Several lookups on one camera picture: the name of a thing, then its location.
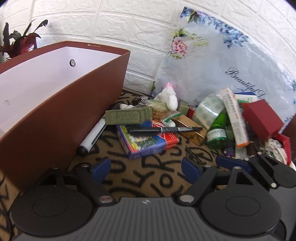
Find floral drawstring cloth pouch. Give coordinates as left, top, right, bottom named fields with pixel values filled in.
left=260, top=138, right=287, bottom=165

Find blue playing card box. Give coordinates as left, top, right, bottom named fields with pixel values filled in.
left=117, top=120, right=179, bottom=160

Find green glass bottle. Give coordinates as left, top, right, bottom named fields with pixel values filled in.
left=207, top=109, right=228, bottom=150

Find black white marker pen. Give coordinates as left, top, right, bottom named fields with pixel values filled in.
left=76, top=117, right=106, bottom=157

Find orange white medicine box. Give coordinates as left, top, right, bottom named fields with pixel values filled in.
left=220, top=87, right=249, bottom=148

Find gold rectangular box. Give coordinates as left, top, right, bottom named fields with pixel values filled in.
left=171, top=114, right=208, bottom=147

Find letter pattern table mat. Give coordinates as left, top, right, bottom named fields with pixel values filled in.
left=0, top=87, right=232, bottom=241

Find green patterned tape roll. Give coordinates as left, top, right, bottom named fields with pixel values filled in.
left=192, top=93, right=225, bottom=130

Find dark red square box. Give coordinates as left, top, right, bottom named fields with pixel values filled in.
left=243, top=100, right=284, bottom=143

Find red open box lid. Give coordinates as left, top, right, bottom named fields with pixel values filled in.
left=274, top=133, right=292, bottom=165

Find black slim pen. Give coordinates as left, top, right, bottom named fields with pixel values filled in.
left=128, top=126, right=203, bottom=136

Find blue white flat box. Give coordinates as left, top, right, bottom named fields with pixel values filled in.
left=234, top=92, right=258, bottom=103

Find small olive green box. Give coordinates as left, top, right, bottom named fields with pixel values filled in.
left=178, top=99, right=189, bottom=115

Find olive green embossed box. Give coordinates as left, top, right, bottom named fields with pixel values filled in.
left=105, top=106, right=152, bottom=125

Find brown rectangular storage box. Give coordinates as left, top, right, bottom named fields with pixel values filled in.
left=1, top=41, right=130, bottom=190

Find pink white plush toy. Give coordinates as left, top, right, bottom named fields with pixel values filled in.
left=154, top=82, right=178, bottom=111

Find floral plastic bag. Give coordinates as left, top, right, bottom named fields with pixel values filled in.
left=153, top=7, right=295, bottom=124

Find dark red potted plant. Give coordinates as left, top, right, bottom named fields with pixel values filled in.
left=1, top=20, right=48, bottom=59

